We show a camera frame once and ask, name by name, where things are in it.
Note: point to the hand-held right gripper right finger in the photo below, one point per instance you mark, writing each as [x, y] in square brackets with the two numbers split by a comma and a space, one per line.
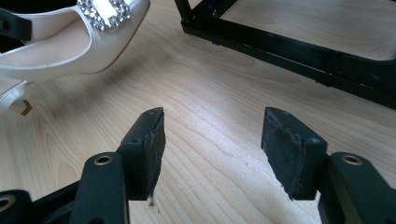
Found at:
[292, 155]

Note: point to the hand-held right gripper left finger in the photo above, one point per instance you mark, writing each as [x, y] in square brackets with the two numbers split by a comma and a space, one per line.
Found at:
[144, 155]

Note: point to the white slingback heeled shoe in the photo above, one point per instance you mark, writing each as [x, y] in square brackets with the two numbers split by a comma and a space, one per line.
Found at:
[77, 62]

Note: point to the red and black shoe rack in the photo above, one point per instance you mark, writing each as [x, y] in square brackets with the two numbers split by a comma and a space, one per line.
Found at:
[280, 53]

